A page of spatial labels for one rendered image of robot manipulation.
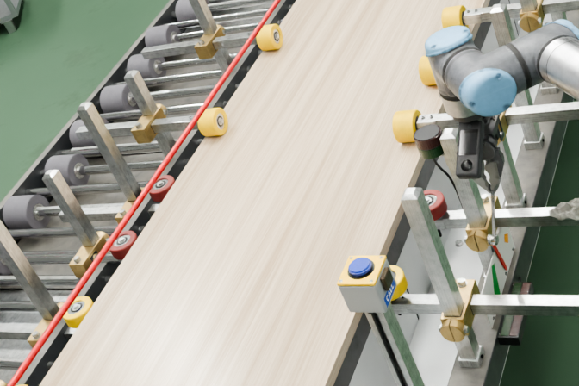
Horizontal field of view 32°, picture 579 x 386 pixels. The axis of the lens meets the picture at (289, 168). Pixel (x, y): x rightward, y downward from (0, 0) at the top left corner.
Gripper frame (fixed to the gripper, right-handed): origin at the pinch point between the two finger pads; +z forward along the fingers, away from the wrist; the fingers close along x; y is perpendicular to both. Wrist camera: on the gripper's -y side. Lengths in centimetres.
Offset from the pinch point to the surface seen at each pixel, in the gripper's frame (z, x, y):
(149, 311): 11, 80, -25
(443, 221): 16.3, 17.2, 8.8
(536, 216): 15.8, -4.4, 9.0
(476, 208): 9.0, 6.6, 4.8
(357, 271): -22, 7, -46
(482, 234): 15.1, 6.3, 2.8
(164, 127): 8, 110, 44
